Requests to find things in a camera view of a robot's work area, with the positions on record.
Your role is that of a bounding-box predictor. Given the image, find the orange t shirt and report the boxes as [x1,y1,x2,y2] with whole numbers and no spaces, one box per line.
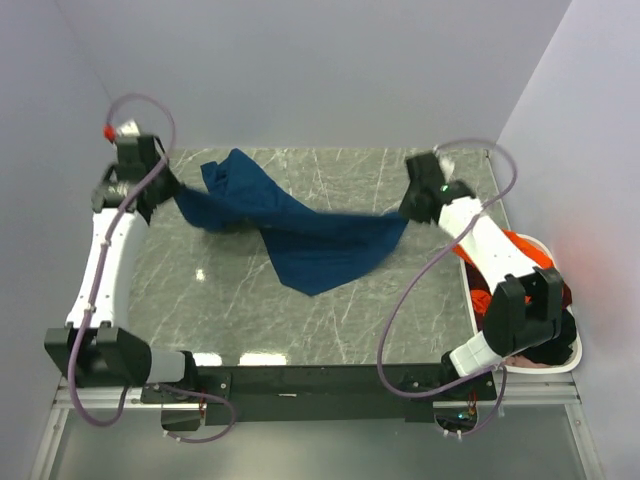
[452,229,555,330]

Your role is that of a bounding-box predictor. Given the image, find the pink garment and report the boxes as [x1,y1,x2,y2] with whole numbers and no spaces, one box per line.
[505,355,551,369]

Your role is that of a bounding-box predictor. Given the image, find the aluminium frame rail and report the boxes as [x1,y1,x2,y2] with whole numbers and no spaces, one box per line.
[29,149,151,480]

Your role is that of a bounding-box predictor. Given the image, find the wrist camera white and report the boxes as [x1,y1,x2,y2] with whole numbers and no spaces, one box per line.
[432,145,455,182]
[102,119,141,144]

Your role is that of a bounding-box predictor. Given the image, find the white laundry basket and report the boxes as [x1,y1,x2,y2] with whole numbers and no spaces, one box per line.
[454,230,582,375]

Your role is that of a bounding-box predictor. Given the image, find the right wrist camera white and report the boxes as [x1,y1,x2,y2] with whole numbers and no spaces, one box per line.
[432,145,455,182]

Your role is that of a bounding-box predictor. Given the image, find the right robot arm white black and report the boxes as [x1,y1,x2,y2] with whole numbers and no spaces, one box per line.
[399,151,565,399]

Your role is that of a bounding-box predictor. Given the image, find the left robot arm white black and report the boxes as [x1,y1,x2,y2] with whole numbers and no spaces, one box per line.
[44,133,200,402]

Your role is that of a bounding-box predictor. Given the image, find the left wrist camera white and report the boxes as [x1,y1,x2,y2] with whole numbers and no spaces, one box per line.
[102,119,141,144]

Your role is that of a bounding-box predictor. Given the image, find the black t shirt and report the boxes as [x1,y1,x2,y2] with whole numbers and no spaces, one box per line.
[514,308,577,367]

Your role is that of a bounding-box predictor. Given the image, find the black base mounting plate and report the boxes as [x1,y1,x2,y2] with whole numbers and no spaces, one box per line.
[141,365,497,426]

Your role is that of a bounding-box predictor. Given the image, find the blue t shirt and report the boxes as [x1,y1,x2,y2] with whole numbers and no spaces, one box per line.
[175,148,407,296]

